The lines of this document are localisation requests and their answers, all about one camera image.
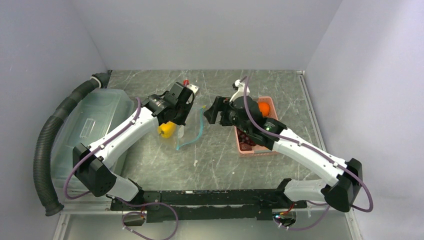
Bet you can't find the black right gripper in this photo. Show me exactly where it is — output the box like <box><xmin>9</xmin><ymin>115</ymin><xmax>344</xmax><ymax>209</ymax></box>
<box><xmin>204</xmin><ymin>96</ymin><xmax>252</xmax><ymax>135</ymax></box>

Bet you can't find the yellow bell pepper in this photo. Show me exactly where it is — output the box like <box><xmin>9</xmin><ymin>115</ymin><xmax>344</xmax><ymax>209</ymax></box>
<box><xmin>157</xmin><ymin>121</ymin><xmax>177</xmax><ymax>139</ymax></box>

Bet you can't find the clear zip top bag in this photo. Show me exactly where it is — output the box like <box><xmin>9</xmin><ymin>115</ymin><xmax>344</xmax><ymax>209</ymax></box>
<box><xmin>156</xmin><ymin>104</ymin><xmax>206</xmax><ymax>151</ymax></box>

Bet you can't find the orange fruit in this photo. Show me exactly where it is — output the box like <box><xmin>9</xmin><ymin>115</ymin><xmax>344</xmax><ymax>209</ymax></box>
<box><xmin>258</xmin><ymin>102</ymin><xmax>271</xmax><ymax>117</ymax></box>

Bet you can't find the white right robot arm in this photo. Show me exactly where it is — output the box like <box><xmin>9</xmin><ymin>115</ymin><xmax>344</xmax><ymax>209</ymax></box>
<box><xmin>203</xmin><ymin>96</ymin><xmax>363</xmax><ymax>213</ymax></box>

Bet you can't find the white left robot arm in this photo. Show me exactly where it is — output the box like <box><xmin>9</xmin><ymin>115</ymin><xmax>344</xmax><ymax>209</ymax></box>
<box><xmin>71</xmin><ymin>82</ymin><xmax>200</xmax><ymax>210</ymax></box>

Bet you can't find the dark red grape bunch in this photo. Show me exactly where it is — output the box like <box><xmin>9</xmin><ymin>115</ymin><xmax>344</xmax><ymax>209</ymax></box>
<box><xmin>236</xmin><ymin>128</ymin><xmax>256</xmax><ymax>147</ymax></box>

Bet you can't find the pink perforated plastic basket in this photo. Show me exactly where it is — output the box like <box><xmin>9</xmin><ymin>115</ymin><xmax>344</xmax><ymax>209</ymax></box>
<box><xmin>234</xmin><ymin>96</ymin><xmax>278</xmax><ymax>157</ymax></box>

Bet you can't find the clear plastic storage bin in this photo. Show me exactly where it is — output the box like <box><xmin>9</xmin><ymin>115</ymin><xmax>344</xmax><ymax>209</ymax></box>
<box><xmin>50</xmin><ymin>88</ymin><xmax>135</xmax><ymax>191</ymax></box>

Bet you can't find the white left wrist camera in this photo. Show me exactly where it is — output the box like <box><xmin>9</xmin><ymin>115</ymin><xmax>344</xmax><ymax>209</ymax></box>
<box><xmin>183</xmin><ymin>79</ymin><xmax>200</xmax><ymax>96</ymax></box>

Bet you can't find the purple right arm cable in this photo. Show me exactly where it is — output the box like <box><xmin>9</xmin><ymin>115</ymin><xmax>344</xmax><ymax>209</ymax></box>
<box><xmin>240</xmin><ymin>76</ymin><xmax>374</xmax><ymax>214</ymax></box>

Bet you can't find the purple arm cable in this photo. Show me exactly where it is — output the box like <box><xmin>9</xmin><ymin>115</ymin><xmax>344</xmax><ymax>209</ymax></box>
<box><xmin>62</xmin><ymin>96</ymin><xmax>143</xmax><ymax>201</ymax></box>
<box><xmin>240</xmin><ymin>76</ymin><xmax>374</xmax><ymax>214</ymax></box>

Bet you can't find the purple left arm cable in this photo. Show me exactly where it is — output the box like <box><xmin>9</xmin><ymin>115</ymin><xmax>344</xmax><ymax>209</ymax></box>
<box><xmin>62</xmin><ymin>96</ymin><xmax>143</xmax><ymax>201</ymax></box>

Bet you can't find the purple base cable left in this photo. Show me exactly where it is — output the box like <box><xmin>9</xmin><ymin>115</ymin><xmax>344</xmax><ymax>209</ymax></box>
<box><xmin>112</xmin><ymin>195</ymin><xmax>181</xmax><ymax>240</ymax></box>

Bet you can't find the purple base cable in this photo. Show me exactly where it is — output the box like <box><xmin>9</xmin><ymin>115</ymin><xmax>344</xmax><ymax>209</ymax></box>
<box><xmin>274</xmin><ymin>200</ymin><xmax>330</xmax><ymax>232</ymax></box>
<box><xmin>112</xmin><ymin>195</ymin><xmax>181</xmax><ymax>240</ymax></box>

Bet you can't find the black corrugated hose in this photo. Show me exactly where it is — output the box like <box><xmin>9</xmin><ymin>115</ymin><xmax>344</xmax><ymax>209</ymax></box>
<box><xmin>32</xmin><ymin>70</ymin><xmax>113</xmax><ymax>217</ymax></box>

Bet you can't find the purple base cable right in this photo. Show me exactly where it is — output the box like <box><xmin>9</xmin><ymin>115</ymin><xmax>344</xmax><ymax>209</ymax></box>
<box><xmin>274</xmin><ymin>200</ymin><xmax>330</xmax><ymax>232</ymax></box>

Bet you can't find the aluminium frame rail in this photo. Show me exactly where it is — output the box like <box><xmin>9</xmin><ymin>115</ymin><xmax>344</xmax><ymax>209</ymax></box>
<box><xmin>296</xmin><ymin>70</ymin><xmax>364</xmax><ymax>240</ymax></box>

